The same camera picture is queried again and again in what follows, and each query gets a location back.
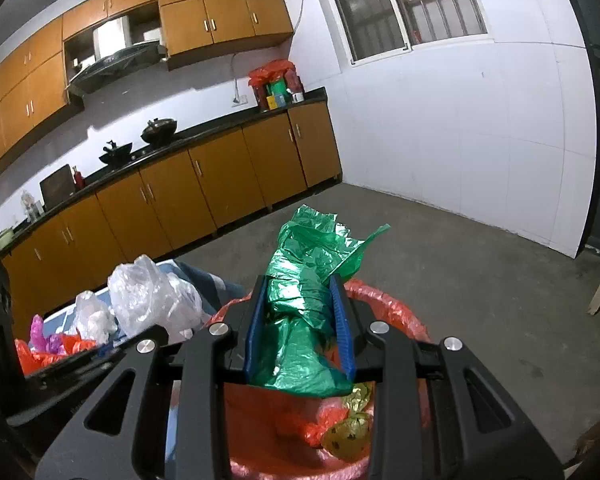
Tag wooden base cabinets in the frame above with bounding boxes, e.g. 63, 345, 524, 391
0, 102, 343, 331

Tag pink purple plastic wrapper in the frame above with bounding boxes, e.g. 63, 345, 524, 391
30, 314, 66, 356

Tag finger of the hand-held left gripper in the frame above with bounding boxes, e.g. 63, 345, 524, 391
7, 339, 153, 428

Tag barred window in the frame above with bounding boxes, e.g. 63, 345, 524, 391
320, 0, 488, 66

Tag glass jar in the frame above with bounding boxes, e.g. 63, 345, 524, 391
20, 191, 43, 221

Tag black kitchen countertop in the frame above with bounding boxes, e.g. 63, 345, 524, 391
0, 87, 327, 261

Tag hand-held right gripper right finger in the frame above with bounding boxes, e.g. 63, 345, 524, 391
329, 275, 565, 480

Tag black wok with lid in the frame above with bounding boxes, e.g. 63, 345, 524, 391
140, 117, 178, 146

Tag blue white striped table cover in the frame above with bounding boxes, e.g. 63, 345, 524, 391
42, 259, 248, 351

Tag green plastic bag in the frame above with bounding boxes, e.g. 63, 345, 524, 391
250, 204, 392, 398

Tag small clear plastic bag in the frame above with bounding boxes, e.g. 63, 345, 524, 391
74, 291, 118, 346

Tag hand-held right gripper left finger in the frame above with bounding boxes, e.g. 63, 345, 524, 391
34, 275, 270, 480

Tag black range hood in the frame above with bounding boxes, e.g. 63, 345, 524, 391
64, 42, 168, 96

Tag red plastic bag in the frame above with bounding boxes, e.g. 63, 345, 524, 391
247, 58, 306, 111

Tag bin with red plastic liner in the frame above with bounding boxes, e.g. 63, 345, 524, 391
202, 279, 433, 480

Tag gold foil wrapper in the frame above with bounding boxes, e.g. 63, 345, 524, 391
341, 382, 376, 413
321, 412, 373, 462

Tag green box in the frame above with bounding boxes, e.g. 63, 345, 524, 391
266, 80, 288, 108

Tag brown cutting board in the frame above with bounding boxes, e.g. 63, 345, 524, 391
39, 164, 76, 208

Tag large clear plastic bag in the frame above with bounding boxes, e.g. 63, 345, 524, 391
107, 255, 203, 338

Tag orange plastic bag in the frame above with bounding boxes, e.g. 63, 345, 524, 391
15, 335, 98, 376

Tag wooden wall cabinets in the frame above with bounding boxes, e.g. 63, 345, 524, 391
0, 0, 295, 191

